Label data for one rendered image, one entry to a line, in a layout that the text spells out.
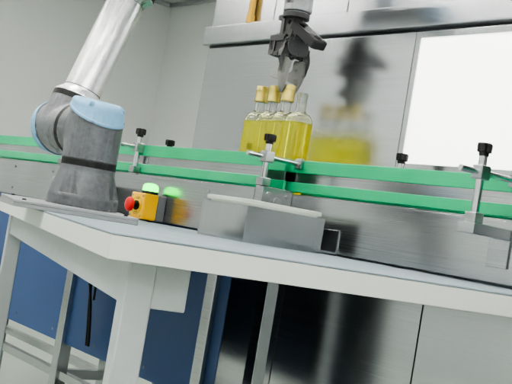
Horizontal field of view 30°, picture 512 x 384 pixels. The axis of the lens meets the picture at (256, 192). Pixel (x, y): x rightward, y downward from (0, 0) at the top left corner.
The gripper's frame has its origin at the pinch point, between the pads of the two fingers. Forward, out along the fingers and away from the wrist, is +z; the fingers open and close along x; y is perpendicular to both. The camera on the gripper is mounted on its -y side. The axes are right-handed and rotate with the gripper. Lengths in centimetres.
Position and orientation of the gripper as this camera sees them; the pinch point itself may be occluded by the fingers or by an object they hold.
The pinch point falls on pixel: (289, 88)
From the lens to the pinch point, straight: 248.8
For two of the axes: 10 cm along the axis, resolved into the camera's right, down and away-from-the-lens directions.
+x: -7.7, -1.5, -6.2
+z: -1.6, 9.9, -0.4
